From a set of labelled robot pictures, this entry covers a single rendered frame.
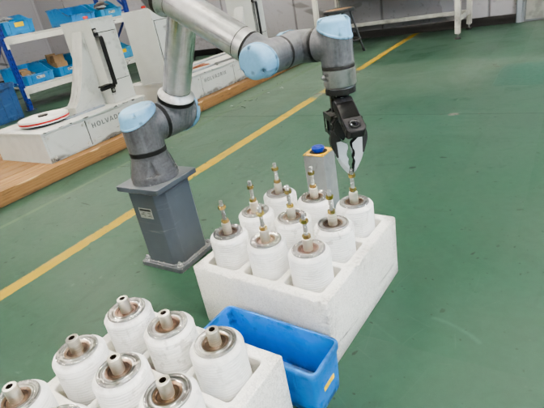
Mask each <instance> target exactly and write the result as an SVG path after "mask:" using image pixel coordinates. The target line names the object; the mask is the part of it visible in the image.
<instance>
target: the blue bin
mask: <svg viewBox="0 0 544 408"><path fill-rule="evenodd" d="M211 325H216V326H227V327H232V328H233V329H236V330H237V331H239V332H240V333H241V335H242V336H243V339H244V343H246V344H249V345H251V346H255V347H257V348H260V349H262V350H265V351H269V352H272V353H275V354H277V355H281V356H282V358H283V366H284V369H285V373H286V378H287V384H288V388H289V392H290V396H291V403H292V405H293V406H296V407H298V408H326V407H327V406H328V405H329V402H330V401H331V399H332V398H333V396H334V394H335V393H336V391H337V390H338V387H339V375H338V356H337V350H338V341H337V340H336V339H335V338H331V337H329V336H326V335H324V334H319V333H316V332H313V331H311V330H308V329H304V328H300V327H298V326H295V325H291V324H288V323H286V322H282V321H278V320H275V319H273V318H270V317H266V316H262V315H260V314H257V313H255V312H250V311H248V310H244V309H242V308H237V307H235V306H227V307H226V308H224V309H223V310H222V311H221V312H220V313H219V314H218V315H217V316H216V317H215V318H214V319H213V320H212V321H211V322H210V323H209V324H208V325H207V326H206V327H205V328H204V329H206V328H207V327H209V326H211Z"/></svg>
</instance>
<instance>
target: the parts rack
mask: <svg viewBox="0 0 544 408"><path fill-rule="evenodd" d="M117 1H118V2H119V3H120V4H121V5H122V6H123V10H121V11H124V12H125V13H126V12H130V11H129V8H128V5H127V2H126V0H121V1H120V0H117ZM113 22H114V23H121V22H122V23H121V27H120V30H119V32H118V38H119V36H120V34H121V30H122V28H123V25H124V21H123V18H122V15H119V16H115V17H113ZM62 34H64V33H63V31H62V27H59V28H51V29H46V30H42V31H38V32H29V33H25V34H21V35H16V36H8V37H5V36H4V34H3V31H2V28H1V26H0V57H1V49H3V51H4V53H5V55H6V59H7V61H8V63H9V65H10V68H11V70H12V73H13V75H14V77H15V80H16V82H17V83H14V85H15V86H16V85H18V87H14V89H15V92H17V91H20V92H21V94H22V97H23V100H24V102H25V104H26V106H27V108H28V110H27V109H26V112H29V111H32V110H35V109H37V108H33V105H32V102H31V100H30V95H29V94H32V93H35V92H38V91H43V90H45V89H49V88H51V87H56V86H59V85H62V84H64V83H69V82H72V74H68V75H65V76H62V77H55V78H54V79H51V80H48V81H45V82H42V83H38V84H34V85H31V86H26V87H25V86H24V83H23V80H22V78H21V75H20V73H19V70H18V67H17V65H16V63H15V60H14V58H13V56H12V53H11V48H10V46H9V45H14V44H18V43H23V42H27V41H31V40H38V39H42V38H46V37H51V36H58V35H62ZM125 61H126V65H129V64H132V63H135V60H134V56H133V57H128V58H125Z"/></svg>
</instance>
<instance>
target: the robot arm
mask: <svg viewBox="0 0 544 408"><path fill-rule="evenodd" d="M141 1H142V3H143V4H144V5H145V6H146V7H147V8H148V9H149V10H151V11H152V12H154V13H156V14H157V15H158V16H160V17H167V20H166V36H165V51H164V80H163V86H162V87H161V88H160V89H159V90H158V93H157V102H156V103H153V102H152V101H149V100H148V101H143V102H139V103H137V104H132V105H130V106H129V107H127V108H125V109H123V110H122V111H121V112H120V113H119V116H118V121H119V124H120V130H121V132H122V134H123V137H124V139H125V144H126V146H127V149H128V152H129V154H130V158H131V180H132V182H133V185H135V186H138V187H147V186H152V185H159V184H162V183H164V182H166V181H170V180H171V179H172V178H174V177H175V176H177V175H178V173H179V169H178V166H177V164H176V163H175V161H174V159H173V158H172V156H171V155H170V154H169V152H168V149H167V147H166V143H165V141H164V139H166V138H169V137H172V136H173V135H175V134H179V133H180V132H182V131H186V130H188V129H190V128H191V127H193V126H194V125H196V124H197V122H198V120H199V117H200V106H198V100H197V99H196V98H195V96H194V94H193V92H192V91H190V89H191V81H192V73H193V57H194V49H195V41H196V34H197V35H198V36H200V37H201V38H202V39H204V40H206V41H208V42H209V43H211V44H212V45H214V46H215V47H217V48H218V49H221V50H222V51H224V52H225V53H227V54H228V55H230V56H231V57H233V58H235V59H236V60H237V61H239V64H240V68H241V70H242V71H243V72H244V75H245V76H246V77H248V78H249V79H252V80H259V79H266V78H269V77H271V76H273V75H274V74H277V73H278V72H281V71H283V70H287V69H289V68H292V67H293V66H297V65H299V64H301V63H307V62H321V68H322V72H323V75H322V76H321V80H324V86H325V94H326V95H327V96H329V100H330V109H329V110H327V111H323V117H324V123H325V119H326V123H325V132H326V133H328V135H329V144H330V146H331V148H332V150H333V151H334V154H335V155H336V158H337V160H338V162H339V163H340V165H341V167H342V168H343V169H344V170H345V171H346V172H347V173H350V169H351V167H350V165H349V164H348V161H349V159H348V157H347V155H346V153H347V150H348V145H347V144H346V143H345V142H343V141H341V140H344V139H345V138H347V139H350V138H352V139H351V141H350V147H351V153H352V155H351V156H352V159H353V161H352V169H353V172H355V171H356V169H357V167H358V166H359V163H360V161H361V159H362V156H363V153H364V150H365V147H366V143H367V140H368V132H367V130H366V123H364V121H363V117H362V116H361V115H360V113H359V110H358V109H357V107H356V105H355V102H354V101H353V99H352V97H351V96H349V94H351V93H353V92H355V91H356V82H357V80H356V71H355V57H354V48H353V38H352V37H353V33H352V31H351V20H350V17H349V16H348V15H332V16H327V17H324V18H320V19H318V20H317V27H316V28H308V29H300V30H287V31H285V32H280V33H279V34H278V35H277V36H275V37H272V38H267V37H266V36H263V35H262V34H261V33H259V32H257V31H255V30H253V29H252V28H250V27H249V26H247V25H245V24H244V23H241V22H240V21H239V20H237V19H235V18H233V17H232V16H230V15H229V14H227V13H225V12H224V11H221V10H220V9H219V8H217V7H215V6H213V5H211V4H210V3H208V2H207V1H206V0H141ZM326 125H327V127H326Z"/></svg>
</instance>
